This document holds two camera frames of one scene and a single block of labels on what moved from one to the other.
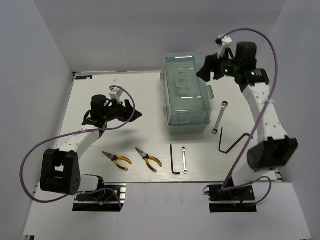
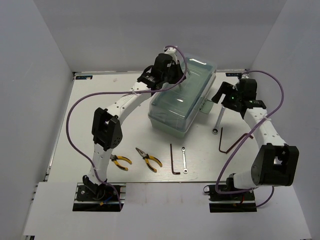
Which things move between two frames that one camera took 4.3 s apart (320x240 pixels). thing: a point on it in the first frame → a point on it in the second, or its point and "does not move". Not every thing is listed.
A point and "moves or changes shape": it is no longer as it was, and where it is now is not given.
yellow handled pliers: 114,157 does not move
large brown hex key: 221,141 does not move
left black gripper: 129,108 → 178,70
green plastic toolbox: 188,105 moves or changes shape
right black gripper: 211,63 → 226,88
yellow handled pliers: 146,156 does not move
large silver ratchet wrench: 224,104 does not move
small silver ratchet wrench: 183,149 does not move
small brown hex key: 178,173 does not move
